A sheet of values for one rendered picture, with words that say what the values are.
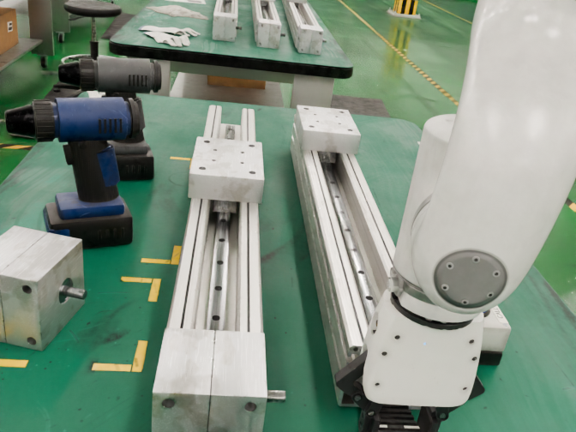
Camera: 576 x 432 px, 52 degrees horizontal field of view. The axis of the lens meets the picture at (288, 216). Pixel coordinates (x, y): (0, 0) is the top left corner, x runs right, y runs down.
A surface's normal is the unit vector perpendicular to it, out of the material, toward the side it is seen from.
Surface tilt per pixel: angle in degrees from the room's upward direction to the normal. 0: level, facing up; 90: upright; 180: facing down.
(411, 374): 90
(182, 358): 0
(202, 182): 90
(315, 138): 90
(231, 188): 90
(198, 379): 0
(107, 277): 0
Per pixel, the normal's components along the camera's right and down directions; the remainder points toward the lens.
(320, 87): 0.07, 0.46
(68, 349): 0.12, -0.89
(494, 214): -0.21, 0.32
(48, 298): 0.98, 0.18
